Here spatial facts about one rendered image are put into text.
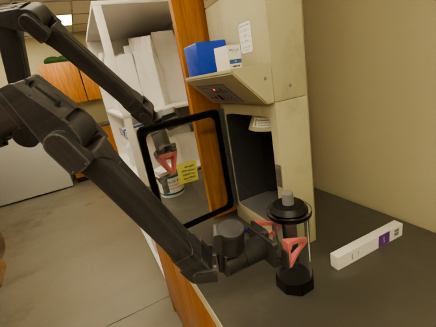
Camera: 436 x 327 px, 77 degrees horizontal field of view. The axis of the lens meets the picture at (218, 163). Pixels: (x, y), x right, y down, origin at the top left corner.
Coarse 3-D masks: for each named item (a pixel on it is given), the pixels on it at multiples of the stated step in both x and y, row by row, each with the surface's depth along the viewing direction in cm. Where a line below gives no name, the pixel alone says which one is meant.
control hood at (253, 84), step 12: (216, 72) 71; (228, 72) 65; (240, 72) 65; (252, 72) 66; (264, 72) 68; (192, 84) 90; (204, 84) 83; (228, 84) 72; (240, 84) 67; (252, 84) 67; (264, 84) 68; (240, 96) 75; (252, 96) 70; (264, 96) 69
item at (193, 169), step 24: (168, 120) 89; (168, 144) 90; (192, 144) 95; (216, 144) 100; (168, 168) 92; (192, 168) 97; (216, 168) 102; (192, 192) 98; (216, 192) 104; (192, 216) 100
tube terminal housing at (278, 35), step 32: (224, 0) 78; (256, 0) 66; (288, 0) 66; (224, 32) 83; (256, 32) 69; (288, 32) 68; (256, 64) 73; (288, 64) 70; (288, 96) 72; (288, 128) 75; (288, 160) 77
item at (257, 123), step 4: (252, 116) 88; (256, 116) 86; (260, 116) 84; (252, 120) 88; (256, 120) 85; (260, 120) 84; (264, 120) 83; (268, 120) 82; (252, 124) 87; (256, 124) 85; (260, 124) 84; (264, 124) 83; (268, 124) 82; (248, 128) 90; (252, 128) 87; (256, 128) 85; (260, 128) 84; (264, 128) 83; (268, 128) 82
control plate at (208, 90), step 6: (216, 84) 77; (222, 84) 74; (204, 90) 88; (210, 90) 85; (216, 90) 82; (222, 90) 79; (228, 90) 76; (210, 96) 91; (216, 96) 87; (222, 96) 84; (228, 96) 80; (234, 96) 78
